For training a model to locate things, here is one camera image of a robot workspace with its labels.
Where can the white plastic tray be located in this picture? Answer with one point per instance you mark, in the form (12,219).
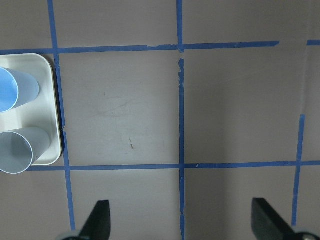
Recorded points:
(43,112)

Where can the grey plastic cup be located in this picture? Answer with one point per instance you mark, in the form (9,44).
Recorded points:
(20,148)

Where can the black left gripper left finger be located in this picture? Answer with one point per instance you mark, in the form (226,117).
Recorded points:
(96,227)

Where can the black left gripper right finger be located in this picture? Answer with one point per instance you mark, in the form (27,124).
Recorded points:
(267,224)

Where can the light blue plastic cup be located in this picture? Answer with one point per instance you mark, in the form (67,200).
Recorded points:
(16,89)

